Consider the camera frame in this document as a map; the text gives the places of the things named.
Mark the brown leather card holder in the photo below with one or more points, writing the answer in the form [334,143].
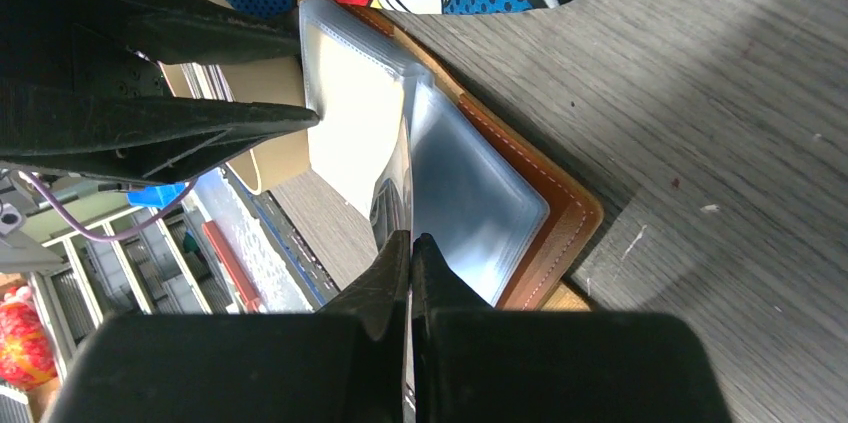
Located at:
[410,148]

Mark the beige oval card tray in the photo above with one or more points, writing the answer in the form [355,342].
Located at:
[238,80]

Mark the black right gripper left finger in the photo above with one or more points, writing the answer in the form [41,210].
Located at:
[342,363]

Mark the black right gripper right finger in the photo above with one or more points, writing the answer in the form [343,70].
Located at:
[474,363]

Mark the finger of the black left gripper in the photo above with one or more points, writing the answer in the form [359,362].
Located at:
[146,16]
[92,109]

